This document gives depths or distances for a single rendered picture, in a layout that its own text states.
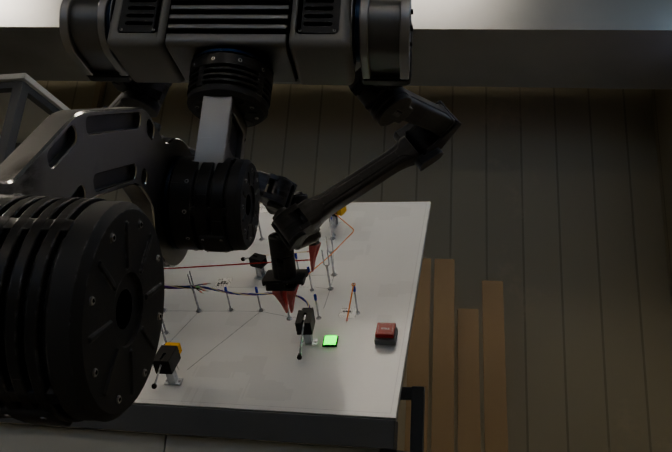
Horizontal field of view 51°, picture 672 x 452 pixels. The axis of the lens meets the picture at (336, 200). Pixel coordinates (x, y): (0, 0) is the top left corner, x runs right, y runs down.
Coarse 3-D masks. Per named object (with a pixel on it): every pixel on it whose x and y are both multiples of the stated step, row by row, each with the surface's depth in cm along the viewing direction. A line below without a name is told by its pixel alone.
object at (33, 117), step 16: (0, 80) 226; (16, 80) 226; (32, 80) 228; (0, 96) 237; (16, 96) 223; (32, 96) 230; (48, 96) 236; (0, 112) 249; (16, 112) 222; (32, 112) 248; (48, 112) 241; (0, 128) 263; (16, 128) 221; (32, 128) 261; (0, 144) 218; (16, 144) 274; (0, 160) 216
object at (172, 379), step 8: (160, 352) 182; (168, 352) 182; (176, 352) 183; (160, 360) 180; (168, 360) 179; (176, 360) 183; (160, 368) 179; (168, 368) 180; (168, 376) 185; (176, 376) 186; (152, 384) 176; (168, 384) 186; (176, 384) 185
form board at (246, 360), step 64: (192, 256) 240; (320, 256) 230; (384, 256) 226; (192, 320) 209; (256, 320) 205; (320, 320) 201; (384, 320) 198; (192, 384) 185; (256, 384) 182; (320, 384) 179; (384, 384) 176
